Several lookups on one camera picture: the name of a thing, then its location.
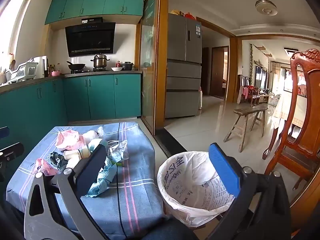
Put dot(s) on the white kitchen appliance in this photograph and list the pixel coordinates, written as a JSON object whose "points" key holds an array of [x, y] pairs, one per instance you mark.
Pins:
{"points": [[41, 66]]}

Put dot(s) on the white printed sack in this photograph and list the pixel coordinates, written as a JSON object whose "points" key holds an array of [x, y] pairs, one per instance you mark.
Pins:
{"points": [[185, 177]]}

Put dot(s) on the clear plastic wrapper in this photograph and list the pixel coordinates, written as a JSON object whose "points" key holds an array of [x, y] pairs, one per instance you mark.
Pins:
{"points": [[117, 152]]}

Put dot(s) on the silver refrigerator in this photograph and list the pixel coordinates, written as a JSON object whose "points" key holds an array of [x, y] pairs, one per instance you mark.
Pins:
{"points": [[183, 80]]}

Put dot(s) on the gas stove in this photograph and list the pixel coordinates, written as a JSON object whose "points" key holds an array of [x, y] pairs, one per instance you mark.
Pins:
{"points": [[87, 70]]}

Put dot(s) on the green base cabinets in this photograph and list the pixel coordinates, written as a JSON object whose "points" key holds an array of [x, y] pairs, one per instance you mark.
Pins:
{"points": [[100, 97]]}

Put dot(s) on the blue striped cloth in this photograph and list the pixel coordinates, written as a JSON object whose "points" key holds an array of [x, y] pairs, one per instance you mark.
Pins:
{"points": [[135, 160]]}

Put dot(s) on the black wok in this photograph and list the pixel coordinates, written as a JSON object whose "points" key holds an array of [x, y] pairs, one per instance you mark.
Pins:
{"points": [[77, 66]]}

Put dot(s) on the dining table with cream cloth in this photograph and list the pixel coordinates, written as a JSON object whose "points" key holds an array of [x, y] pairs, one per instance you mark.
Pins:
{"points": [[281, 110]]}

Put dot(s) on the small white drink bottle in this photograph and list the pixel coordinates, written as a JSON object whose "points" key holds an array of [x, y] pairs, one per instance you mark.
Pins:
{"points": [[75, 153], [72, 163]]}

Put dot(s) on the white bowl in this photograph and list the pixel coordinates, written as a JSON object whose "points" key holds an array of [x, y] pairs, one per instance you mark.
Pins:
{"points": [[117, 69]]}

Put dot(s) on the white dish rack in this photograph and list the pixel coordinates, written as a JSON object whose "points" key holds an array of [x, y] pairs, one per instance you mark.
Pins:
{"points": [[21, 72]]}

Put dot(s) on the wooden framed glass sliding door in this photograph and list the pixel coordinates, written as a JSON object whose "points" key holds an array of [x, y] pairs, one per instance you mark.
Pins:
{"points": [[147, 55]]}

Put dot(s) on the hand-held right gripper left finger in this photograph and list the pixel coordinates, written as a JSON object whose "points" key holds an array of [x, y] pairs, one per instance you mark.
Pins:
{"points": [[91, 167]]}

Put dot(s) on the blue face mask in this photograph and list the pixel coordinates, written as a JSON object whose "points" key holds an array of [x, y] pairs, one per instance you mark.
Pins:
{"points": [[102, 182]]}

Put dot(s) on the round ceiling lamp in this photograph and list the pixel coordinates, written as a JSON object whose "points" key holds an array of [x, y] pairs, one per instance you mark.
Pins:
{"points": [[266, 7]]}

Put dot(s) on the small red bottle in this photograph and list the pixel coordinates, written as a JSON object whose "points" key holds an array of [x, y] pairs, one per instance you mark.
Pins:
{"points": [[118, 64]]}

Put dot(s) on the black range hood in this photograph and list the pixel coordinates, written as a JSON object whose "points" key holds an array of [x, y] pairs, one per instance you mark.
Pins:
{"points": [[90, 40]]}

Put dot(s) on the carved wooden chair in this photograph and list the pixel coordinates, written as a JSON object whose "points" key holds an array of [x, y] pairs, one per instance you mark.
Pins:
{"points": [[310, 105]]}

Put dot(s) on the red bag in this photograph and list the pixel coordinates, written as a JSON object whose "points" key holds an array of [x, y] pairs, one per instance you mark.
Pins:
{"points": [[190, 16]]}

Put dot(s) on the white plastic bag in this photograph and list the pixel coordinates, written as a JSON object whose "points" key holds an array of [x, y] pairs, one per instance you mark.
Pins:
{"points": [[90, 135]]}

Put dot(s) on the steel pot with lid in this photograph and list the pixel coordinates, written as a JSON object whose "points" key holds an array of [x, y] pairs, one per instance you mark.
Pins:
{"points": [[100, 62]]}

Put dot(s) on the small pink packet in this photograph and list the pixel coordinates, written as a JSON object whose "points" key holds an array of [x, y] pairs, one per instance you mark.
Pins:
{"points": [[46, 167]]}

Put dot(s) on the kitchen window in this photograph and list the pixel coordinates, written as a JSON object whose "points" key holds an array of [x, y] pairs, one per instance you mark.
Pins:
{"points": [[17, 17]]}

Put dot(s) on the pink bowl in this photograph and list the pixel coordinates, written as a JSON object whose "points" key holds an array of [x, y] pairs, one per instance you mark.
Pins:
{"points": [[55, 73]]}

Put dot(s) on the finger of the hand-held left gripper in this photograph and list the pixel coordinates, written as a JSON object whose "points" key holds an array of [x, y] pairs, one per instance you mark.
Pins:
{"points": [[12, 151], [4, 132]]}

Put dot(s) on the wooden bench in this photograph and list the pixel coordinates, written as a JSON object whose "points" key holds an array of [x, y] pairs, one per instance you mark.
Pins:
{"points": [[250, 110]]}

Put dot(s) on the black crumpled wrapper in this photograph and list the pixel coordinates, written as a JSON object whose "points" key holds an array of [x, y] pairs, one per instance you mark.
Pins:
{"points": [[57, 158]]}

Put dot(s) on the dark brown door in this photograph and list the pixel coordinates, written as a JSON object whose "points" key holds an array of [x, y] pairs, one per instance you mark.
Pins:
{"points": [[217, 75]]}

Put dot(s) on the white plastic chairs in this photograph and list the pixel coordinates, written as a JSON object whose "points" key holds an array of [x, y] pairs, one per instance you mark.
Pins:
{"points": [[274, 99]]}

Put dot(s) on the large pink packet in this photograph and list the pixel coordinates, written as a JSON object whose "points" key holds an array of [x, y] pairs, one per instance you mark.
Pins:
{"points": [[70, 140]]}

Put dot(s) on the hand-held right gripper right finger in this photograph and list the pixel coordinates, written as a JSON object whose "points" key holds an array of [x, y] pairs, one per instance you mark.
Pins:
{"points": [[223, 167]]}

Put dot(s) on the dark wooden armchair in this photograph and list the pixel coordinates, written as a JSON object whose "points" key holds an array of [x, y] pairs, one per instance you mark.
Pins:
{"points": [[252, 95]]}

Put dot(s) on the green wall cabinets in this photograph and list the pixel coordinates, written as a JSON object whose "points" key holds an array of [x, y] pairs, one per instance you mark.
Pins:
{"points": [[95, 2]]}

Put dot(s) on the pink garment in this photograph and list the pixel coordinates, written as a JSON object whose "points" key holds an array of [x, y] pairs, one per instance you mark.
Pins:
{"points": [[243, 93]]}

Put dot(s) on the black pot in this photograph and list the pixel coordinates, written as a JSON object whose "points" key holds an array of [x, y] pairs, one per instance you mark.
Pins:
{"points": [[127, 66]]}

